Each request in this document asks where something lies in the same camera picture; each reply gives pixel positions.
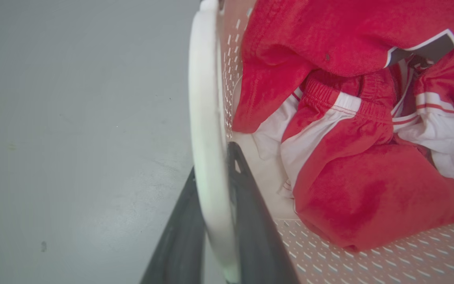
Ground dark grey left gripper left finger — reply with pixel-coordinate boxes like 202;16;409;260
140;166;206;284

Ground white perforated plastic laundry basket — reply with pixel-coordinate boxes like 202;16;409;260
188;0;454;284

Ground red and white shorts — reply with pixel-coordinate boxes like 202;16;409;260
280;69;454;252

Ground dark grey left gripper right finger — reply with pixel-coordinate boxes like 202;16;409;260
227;142;301;284

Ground red jersey with white trim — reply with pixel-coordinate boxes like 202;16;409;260
232;0;454;134

